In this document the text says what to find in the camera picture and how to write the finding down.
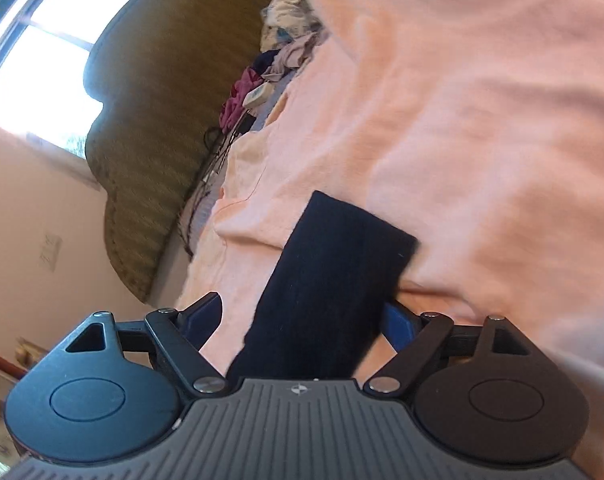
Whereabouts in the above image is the grey and navy knit sweater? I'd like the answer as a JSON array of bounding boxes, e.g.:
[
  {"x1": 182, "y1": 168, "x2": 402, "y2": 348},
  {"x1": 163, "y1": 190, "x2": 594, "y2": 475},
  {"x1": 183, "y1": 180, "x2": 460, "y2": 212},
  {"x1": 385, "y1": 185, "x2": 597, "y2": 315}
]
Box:
[{"x1": 226, "y1": 191, "x2": 418, "y2": 385}]

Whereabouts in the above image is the pile of clothes and bedding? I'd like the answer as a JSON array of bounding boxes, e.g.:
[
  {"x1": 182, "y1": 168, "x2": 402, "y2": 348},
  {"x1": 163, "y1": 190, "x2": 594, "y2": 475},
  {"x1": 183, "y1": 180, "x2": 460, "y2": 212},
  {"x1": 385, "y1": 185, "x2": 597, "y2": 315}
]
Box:
[{"x1": 219, "y1": 0, "x2": 327, "y2": 133}]

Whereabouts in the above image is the pink bed sheet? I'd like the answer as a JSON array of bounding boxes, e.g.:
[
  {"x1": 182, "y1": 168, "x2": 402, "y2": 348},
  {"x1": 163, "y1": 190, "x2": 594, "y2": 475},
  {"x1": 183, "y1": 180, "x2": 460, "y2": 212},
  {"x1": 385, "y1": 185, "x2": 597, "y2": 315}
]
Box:
[{"x1": 180, "y1": 0, "x2": 604, "y2": 479}]

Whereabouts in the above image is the white remote control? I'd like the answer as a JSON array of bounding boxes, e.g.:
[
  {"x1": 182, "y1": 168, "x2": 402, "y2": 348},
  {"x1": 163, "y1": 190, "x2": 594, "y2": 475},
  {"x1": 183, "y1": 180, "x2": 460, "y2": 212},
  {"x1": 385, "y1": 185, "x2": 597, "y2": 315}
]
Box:
[{"x1": 242, "y1": 81, "x2": 275, "y2": 110}]

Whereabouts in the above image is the olive upholstered headboard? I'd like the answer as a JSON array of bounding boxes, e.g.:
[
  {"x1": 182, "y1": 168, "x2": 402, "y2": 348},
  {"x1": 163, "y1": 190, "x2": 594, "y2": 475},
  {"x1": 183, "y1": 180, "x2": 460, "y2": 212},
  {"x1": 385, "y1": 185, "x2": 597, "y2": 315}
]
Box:
[{"x1": 84, "y1": 0, "x2": 270, "y2": 301}]

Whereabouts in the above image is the bright window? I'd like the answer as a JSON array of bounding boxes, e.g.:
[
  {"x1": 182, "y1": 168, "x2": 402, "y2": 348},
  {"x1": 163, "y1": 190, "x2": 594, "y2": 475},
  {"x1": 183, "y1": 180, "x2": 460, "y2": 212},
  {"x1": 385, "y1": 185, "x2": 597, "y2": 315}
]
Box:
[{"x1": 0, "y1": 0, "x2": 129, "y2": 157}]

